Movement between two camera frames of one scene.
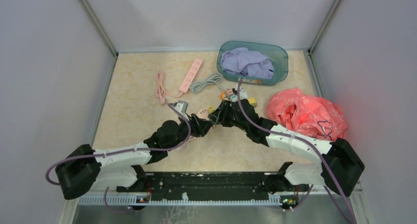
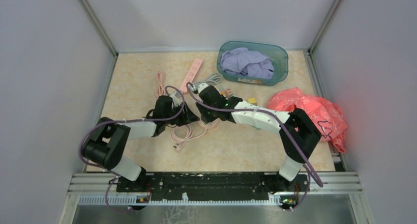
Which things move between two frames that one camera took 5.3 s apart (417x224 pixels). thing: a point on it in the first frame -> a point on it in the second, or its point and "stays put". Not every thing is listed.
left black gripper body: x=195 y=130 -> x=182 y=119
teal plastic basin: x=278 y=56 stays put
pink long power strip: x=161 y=92 stays put
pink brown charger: x=229 y=91 stays put
